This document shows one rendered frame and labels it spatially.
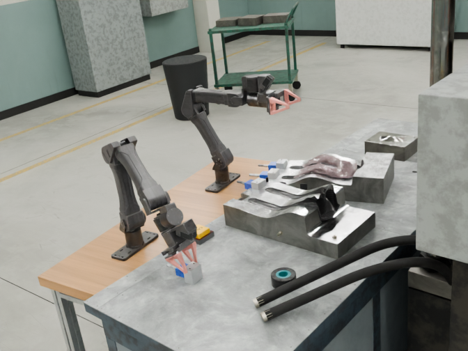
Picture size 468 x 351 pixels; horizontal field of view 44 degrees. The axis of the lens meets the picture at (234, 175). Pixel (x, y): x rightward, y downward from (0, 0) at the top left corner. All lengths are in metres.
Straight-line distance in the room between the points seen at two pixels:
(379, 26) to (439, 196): 7.46
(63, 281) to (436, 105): 1.36
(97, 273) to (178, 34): 7.73
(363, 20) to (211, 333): 7.52
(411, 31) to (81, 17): 4.43
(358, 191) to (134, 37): 6.22
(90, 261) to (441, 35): 1.39
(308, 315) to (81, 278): 0.81
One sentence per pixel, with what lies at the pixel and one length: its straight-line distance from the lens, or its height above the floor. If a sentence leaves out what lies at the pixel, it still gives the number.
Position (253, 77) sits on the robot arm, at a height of 1.30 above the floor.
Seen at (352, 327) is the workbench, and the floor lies 0.64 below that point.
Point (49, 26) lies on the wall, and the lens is 8.04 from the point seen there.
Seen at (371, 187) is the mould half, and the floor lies 0.87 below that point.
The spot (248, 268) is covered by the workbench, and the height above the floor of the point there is 0.80.
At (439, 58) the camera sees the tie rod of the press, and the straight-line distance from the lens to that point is 1.71.
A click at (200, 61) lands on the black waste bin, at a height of 0.61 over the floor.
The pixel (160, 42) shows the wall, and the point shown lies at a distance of 9.32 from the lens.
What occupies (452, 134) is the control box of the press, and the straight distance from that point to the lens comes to 1.36.
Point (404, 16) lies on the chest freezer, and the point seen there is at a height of 0.48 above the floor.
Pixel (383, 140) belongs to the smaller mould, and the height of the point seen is 0.85.
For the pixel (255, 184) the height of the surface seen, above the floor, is 0.91.
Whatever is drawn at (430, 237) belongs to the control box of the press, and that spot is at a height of 1.12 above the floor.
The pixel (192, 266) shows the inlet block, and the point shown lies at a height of 0.85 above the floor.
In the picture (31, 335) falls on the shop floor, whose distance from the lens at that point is 3.35.
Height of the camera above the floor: 1.85
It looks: 23 degrees down
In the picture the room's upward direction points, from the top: 7 degrees counter-clockwise
